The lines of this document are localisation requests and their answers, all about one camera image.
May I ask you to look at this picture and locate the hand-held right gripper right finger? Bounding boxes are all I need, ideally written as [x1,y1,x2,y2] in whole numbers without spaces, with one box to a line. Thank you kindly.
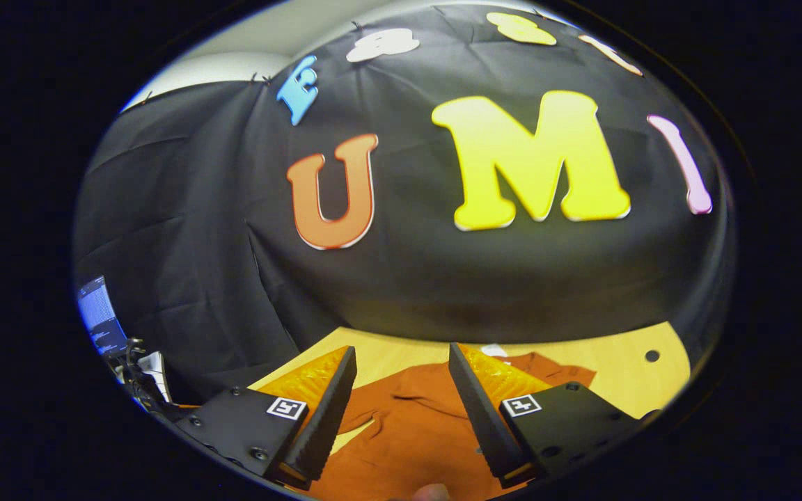
[448,342,642,489]

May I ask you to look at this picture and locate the lit computer screen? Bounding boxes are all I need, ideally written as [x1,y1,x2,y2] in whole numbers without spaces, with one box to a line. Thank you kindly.
[76,275,129,357]

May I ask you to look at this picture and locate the orange shirt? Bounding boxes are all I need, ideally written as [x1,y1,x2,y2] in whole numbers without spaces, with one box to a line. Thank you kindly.
[304,351,598,501]

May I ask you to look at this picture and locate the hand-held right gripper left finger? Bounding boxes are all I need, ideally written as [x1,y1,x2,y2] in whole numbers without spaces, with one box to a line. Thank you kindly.
[173,345,359,488]

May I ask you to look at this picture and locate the black backdrop cloth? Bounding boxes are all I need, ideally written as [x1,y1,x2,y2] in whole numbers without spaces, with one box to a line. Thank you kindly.
[72,3,732,411]

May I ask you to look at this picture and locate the white device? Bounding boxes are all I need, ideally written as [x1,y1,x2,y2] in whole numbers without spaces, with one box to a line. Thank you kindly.
[138,351,173,404]

